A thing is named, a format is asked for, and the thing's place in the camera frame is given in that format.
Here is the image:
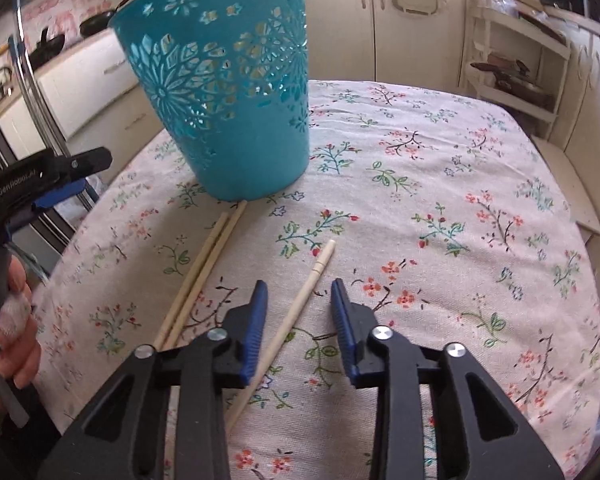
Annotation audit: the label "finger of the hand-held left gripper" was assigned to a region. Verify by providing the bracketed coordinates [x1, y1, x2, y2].
[32, 182, 84, 212]
[62, 147, 114, 182]

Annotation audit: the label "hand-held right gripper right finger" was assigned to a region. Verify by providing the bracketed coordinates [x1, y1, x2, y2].
[330, 278, 566, 480]

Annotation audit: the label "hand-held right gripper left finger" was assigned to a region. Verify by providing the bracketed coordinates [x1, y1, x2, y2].
[37, 280, 270, 480]

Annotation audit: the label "pale wooden chopstick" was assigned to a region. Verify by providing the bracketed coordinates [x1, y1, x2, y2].
[152, 211, 229, 350]
[164, 201, 248, 352]
[224, 239, 337, 436]

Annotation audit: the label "blue perforated plastic basket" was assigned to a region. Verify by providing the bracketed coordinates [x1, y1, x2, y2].
[107, 0, 311, 202]

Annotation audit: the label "person's left hand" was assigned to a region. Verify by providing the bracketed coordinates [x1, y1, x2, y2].
[0, 259, 42, 390]

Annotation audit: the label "white counter cabinet with drawers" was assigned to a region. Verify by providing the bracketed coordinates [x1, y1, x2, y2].
[0, 27, 181, 171]

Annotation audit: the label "floral tablecloth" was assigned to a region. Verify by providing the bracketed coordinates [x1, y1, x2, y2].
[30, 79, 600, 480]

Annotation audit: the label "black wok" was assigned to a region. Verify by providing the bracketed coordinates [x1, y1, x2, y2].
[27, 27, 67, 68]

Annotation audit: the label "black frying pan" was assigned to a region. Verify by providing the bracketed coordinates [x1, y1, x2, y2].
[79, 0, 141, 38]

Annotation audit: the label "pale wooden board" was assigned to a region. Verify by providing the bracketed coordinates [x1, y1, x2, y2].
[530, 135, 600, 235]

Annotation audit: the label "cream cabinet doors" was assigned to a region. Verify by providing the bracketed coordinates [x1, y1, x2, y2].
[305, 0, 473, 93]

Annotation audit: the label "white shelf rack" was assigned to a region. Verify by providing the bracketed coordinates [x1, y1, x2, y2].
[467, 0, 571, 126]

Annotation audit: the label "dark pot with lid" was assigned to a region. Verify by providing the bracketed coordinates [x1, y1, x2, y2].
[472, 57, 553, 106]

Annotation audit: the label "cream corner cabinets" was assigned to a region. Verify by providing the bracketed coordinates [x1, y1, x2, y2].
[545, 10, 600, 231]

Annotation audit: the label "clear plastic bag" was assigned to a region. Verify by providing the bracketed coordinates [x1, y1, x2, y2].
[472, 0, 521, 16]

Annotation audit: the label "chrome tube chair frame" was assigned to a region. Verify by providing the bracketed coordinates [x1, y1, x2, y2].
[7, 0, 98, 211]

